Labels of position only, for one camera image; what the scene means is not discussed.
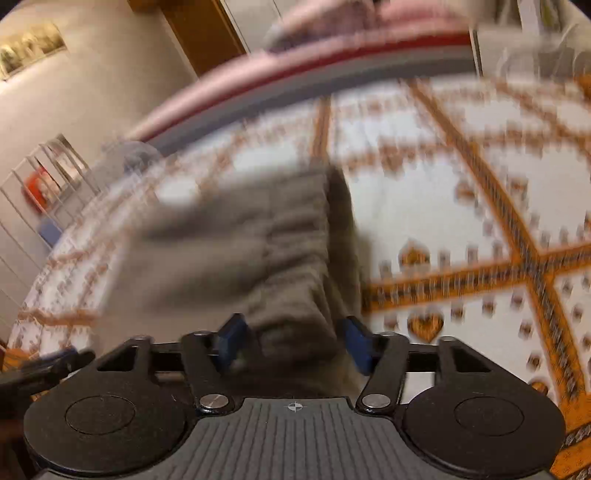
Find grey fleece pants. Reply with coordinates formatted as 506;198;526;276
95;165;362;397

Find red plush toy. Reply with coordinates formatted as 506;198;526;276
23;167;61;211

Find orange white patterned bedsheet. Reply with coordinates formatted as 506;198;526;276
4;77;590;479

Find large pink red bed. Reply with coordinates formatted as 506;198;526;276
123;1;477;155

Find brown wooden door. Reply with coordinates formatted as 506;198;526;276
128;0;246;76

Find folded pink quilt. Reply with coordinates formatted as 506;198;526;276
263;1;379;52

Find white sliding-door wardrobe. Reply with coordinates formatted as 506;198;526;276
221;0;297;53

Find wall poster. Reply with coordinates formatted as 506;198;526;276
0;23;67;81

